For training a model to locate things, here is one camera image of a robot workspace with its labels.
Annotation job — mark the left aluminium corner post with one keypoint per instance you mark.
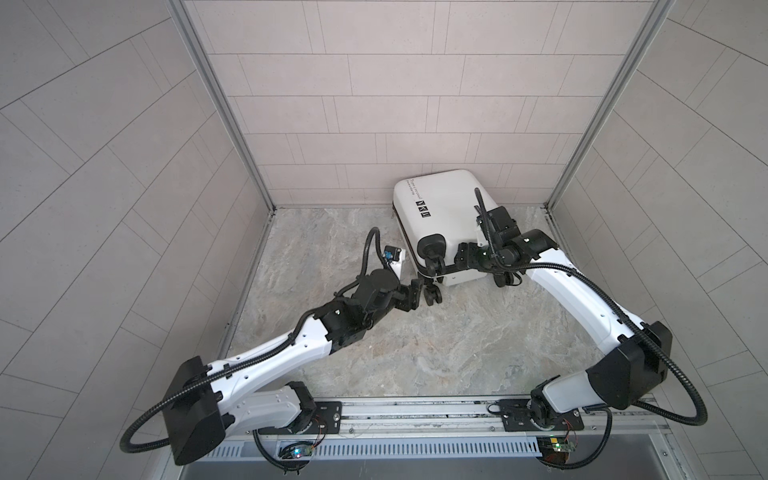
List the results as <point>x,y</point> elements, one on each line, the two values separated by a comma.
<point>183,20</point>

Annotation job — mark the right aluminium corner post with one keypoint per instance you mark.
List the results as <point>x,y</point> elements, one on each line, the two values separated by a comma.
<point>638,48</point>

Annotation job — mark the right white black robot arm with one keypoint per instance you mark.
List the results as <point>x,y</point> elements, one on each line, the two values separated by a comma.
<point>636,354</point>

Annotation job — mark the aluminium mounting rail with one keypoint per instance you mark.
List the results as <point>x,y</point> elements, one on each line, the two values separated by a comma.
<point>414,417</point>

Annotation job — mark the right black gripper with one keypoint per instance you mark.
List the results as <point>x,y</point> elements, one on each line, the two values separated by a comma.
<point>465,254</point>

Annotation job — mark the right green circuit board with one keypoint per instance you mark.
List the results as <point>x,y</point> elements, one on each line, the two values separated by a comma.
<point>555,450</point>

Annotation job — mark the white black-lined carry-on suitcase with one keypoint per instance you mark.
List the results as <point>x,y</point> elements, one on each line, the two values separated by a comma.
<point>439,212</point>

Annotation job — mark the left green circuit board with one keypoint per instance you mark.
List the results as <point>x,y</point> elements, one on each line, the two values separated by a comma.
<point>297,451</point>

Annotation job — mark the aluminium corner post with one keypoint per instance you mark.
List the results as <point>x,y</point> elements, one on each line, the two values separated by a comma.
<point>183,20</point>
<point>638,48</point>

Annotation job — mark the green circuit board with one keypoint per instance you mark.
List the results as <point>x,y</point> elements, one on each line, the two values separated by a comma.
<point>297,451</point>
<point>555,450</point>

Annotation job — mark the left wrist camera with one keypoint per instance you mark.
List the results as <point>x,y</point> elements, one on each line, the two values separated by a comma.
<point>395,257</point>

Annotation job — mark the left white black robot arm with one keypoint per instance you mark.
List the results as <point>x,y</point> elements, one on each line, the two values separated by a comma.
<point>206,402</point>

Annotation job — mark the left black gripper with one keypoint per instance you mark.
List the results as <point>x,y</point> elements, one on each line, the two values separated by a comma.
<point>408,296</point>

